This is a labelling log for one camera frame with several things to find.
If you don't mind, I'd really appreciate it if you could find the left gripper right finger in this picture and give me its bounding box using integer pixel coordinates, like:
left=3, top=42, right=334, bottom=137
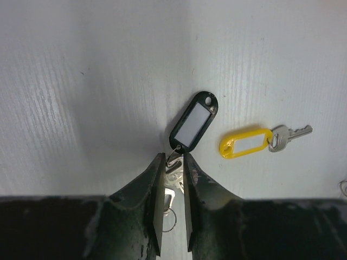
left=183, top=153, right=249, bottom=259

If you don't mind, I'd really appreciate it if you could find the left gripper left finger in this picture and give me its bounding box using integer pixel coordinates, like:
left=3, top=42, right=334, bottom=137
left=83, top=153, right=166, bottom=257

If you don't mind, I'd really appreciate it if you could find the black key tag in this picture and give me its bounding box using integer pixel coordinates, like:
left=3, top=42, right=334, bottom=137
left=162, top=90, right=219, bottom=233

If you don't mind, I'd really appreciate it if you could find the yellow tag key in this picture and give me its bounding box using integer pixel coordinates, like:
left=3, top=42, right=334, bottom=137
left=219, top=125, right=313, bottom=159

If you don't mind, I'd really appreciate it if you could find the metal key organiser disc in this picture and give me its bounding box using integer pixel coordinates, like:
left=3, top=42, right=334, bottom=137
left=338, top=180, right=347, bottom=197

